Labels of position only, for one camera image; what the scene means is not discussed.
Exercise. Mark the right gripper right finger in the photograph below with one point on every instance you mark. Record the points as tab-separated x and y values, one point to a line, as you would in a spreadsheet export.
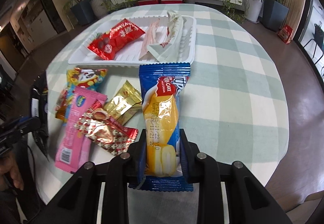
226	191

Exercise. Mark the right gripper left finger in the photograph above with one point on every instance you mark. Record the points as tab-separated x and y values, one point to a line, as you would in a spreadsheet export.
102	185

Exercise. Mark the pink wafer snack bar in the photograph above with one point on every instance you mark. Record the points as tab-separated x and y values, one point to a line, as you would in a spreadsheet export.
74	149

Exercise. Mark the red white heart candy bag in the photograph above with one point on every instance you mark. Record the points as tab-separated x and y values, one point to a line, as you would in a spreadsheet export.
103	130

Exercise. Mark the panda print snack bag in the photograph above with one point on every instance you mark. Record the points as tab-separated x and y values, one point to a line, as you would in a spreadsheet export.
89	79

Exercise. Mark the gold foil snack packet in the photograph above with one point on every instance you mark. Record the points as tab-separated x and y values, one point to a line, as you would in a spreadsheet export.
125	104

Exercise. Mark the red Mylikes snack bag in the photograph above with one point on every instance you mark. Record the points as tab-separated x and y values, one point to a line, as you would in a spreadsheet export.
109	43

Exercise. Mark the blue yellow cake package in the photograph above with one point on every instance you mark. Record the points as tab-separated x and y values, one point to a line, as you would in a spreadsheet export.
159	166

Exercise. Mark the pale pink snack packet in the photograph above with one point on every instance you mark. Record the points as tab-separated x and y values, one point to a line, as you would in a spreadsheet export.
155	34

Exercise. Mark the white paper snack bag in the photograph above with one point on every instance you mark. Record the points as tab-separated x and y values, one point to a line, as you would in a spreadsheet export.
168	50

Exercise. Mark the person's left hand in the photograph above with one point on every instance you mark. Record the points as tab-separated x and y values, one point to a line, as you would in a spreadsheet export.
9	165

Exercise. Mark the white plastic tray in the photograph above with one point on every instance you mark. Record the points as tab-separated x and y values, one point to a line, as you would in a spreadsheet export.
129	56

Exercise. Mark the green checkered tablecloth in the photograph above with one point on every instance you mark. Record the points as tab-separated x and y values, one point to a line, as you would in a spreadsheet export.
233	107

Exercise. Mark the plant in white ribbed pot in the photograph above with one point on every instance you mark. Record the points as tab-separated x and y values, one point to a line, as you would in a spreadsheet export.
98	8

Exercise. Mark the red storage box left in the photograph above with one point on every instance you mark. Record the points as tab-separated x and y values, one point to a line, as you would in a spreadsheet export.
148	2

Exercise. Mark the red storage box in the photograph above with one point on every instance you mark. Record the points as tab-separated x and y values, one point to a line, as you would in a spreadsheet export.
148	2
171	1

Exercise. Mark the red gift box on floor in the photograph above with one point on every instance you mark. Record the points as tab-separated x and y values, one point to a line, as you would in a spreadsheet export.
285	34

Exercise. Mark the red storage box right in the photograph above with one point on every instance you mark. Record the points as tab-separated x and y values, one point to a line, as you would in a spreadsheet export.
171	1

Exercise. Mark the black balcony chair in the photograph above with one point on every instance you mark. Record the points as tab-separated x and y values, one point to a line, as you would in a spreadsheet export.
314	46

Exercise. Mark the small round pot under console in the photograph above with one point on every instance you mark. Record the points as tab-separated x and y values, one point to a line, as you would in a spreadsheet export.
189	1

